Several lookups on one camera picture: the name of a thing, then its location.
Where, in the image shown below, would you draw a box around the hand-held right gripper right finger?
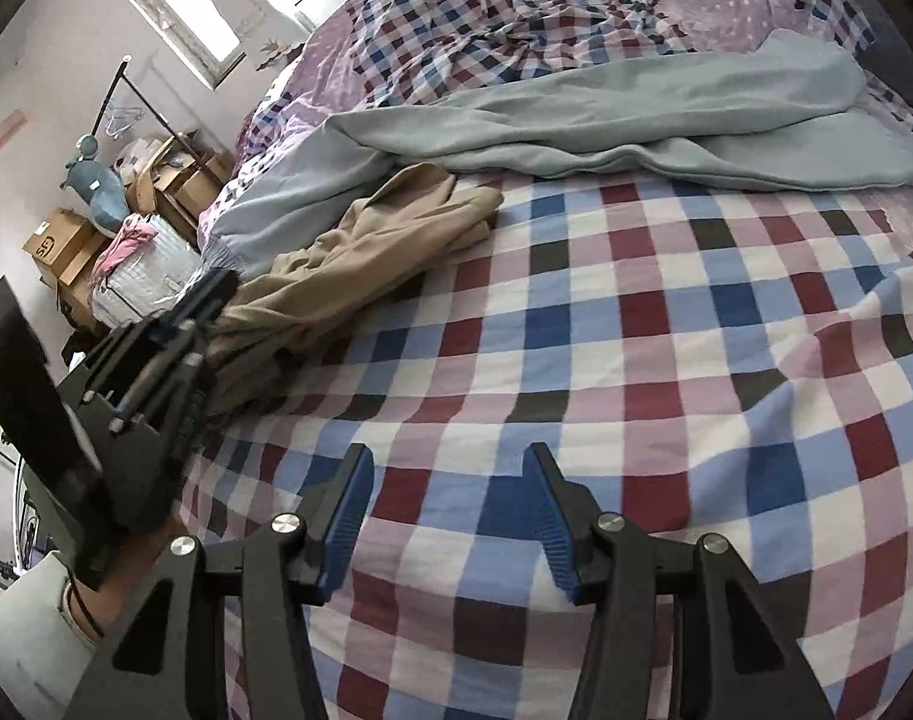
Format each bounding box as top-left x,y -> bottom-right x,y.
522,442 -> 836,720

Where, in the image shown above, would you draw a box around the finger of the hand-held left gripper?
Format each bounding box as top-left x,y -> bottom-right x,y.
126,268 -> 241,361
111,331 -> 221,436

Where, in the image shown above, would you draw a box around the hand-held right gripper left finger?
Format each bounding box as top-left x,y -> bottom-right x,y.
66,444 -> 376,720

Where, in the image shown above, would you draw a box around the beige t-shirt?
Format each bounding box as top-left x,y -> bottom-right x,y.
201,163 -> 504,410

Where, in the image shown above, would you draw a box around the grey-blue sweatpants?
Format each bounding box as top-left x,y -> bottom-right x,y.
199,28 -> 913,278

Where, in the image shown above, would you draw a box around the person's left forearm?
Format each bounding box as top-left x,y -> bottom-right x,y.
0,517 -> 179,683

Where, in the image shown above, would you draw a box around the black clothes rack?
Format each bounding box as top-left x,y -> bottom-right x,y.
88,54 -> 202,166

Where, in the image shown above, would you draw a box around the white storage bag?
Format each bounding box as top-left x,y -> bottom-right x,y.
88,214 -> 202,331

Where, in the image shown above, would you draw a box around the pink cloth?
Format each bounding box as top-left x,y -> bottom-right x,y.
96,214 -> 161,275

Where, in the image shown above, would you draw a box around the stack of cardboard boxes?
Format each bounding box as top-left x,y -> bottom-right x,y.
126,131 -> 236,241

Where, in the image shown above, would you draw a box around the checkered bed sheet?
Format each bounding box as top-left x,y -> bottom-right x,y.
178,165 -> 913,720

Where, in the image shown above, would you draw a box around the blue plush toy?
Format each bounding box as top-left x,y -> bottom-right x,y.
60,133 -> 131,230

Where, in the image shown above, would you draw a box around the printed cardboard box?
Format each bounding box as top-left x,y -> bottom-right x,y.
22,208 -> 108,286

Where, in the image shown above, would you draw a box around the window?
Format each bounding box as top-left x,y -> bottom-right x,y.
100,0 -> 371,87

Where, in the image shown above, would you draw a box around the crumpled checkered quilt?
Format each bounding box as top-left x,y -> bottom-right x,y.
231,0 -> 913,188

